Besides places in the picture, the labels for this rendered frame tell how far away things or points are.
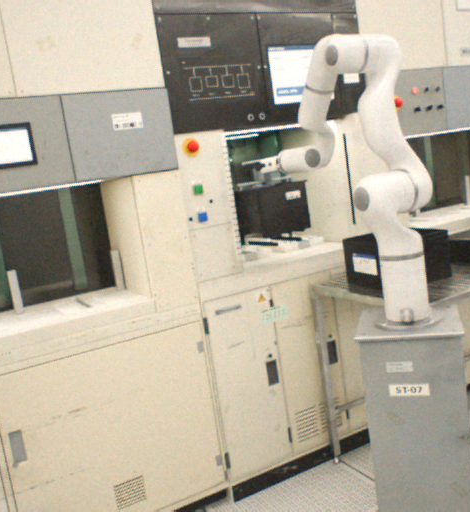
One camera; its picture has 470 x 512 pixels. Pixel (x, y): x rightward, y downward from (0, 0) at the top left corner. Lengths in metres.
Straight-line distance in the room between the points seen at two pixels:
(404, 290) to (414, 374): 0.22
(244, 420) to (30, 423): 0.79
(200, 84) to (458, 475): 1.48
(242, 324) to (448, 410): 0.86
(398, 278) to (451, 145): 1.99
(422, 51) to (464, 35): 0.27
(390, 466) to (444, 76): 1.77
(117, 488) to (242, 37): 1.66
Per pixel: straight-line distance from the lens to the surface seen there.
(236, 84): 2.21
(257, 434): 2.36
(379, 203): 1.56
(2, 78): 1.96
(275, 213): 2.10
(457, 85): 2.92
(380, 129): 1.63
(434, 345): 1.61
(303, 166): 1.92
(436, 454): 1.74
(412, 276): 1.64
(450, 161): 3.54
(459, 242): 2.40
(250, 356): 2.25
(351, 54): 1.63
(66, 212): 2.40
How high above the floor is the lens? 1.25
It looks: 9 degrees down
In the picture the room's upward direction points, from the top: 8 degrees counter-clockwise
